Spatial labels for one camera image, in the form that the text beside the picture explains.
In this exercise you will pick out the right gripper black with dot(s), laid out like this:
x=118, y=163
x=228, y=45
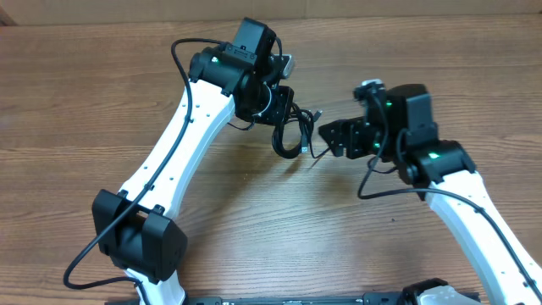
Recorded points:
x=347, y=135

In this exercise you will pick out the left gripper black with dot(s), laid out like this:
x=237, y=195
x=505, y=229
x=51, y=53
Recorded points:
x=284, y=95

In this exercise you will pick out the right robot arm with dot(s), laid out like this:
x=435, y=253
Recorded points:
x=398, y=126

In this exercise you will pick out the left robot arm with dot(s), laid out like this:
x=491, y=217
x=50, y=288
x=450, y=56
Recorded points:
x=135, y=226

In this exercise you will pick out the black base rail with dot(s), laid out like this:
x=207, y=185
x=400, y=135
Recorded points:
x=431, y=291

